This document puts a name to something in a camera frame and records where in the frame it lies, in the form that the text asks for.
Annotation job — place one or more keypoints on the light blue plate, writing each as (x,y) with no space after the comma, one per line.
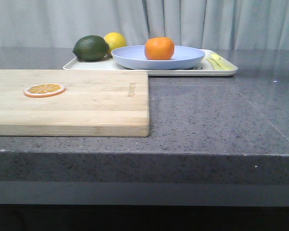
(133,57)

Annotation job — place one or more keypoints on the whole orange fruit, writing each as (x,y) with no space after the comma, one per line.
(160,48)

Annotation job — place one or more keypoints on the cream white tray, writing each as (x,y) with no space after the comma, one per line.
(204,69)

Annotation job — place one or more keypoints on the yellow-green utensil on tray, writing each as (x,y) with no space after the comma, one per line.
(218,63)

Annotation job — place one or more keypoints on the wooden cutting board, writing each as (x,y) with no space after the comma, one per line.
(94,104)

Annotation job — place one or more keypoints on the yellow lemon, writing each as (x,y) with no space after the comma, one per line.
(114,40)

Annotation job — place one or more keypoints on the green lime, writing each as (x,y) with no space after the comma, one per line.
(90,48)

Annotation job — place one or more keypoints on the orange slice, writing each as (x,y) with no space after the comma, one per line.
(44,90)

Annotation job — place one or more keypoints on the grey curtain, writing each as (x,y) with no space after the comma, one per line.
(211,24)

